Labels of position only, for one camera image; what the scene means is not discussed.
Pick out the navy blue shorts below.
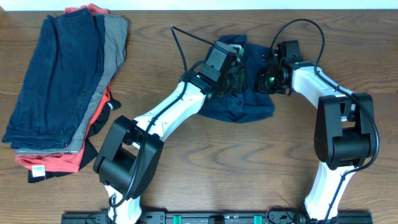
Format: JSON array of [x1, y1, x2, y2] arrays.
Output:
[[198, 35, 275, 123]]

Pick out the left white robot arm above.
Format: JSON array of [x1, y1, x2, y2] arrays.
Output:
[[93, 41, 245, 223]]

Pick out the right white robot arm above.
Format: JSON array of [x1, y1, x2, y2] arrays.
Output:
[[257, 40, 379, 223]]

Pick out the folded grey garment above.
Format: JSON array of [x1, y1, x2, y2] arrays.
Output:
[[16, 14, 128, 156]]

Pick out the folded navy jeans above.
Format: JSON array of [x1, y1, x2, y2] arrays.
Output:
[[2, 9, 105, 150]]

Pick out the folded red garment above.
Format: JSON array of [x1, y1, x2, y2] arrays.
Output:
[[15, 4, 111, 172]]

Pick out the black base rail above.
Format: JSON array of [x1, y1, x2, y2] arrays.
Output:
[[61, 210, 374, 224]]

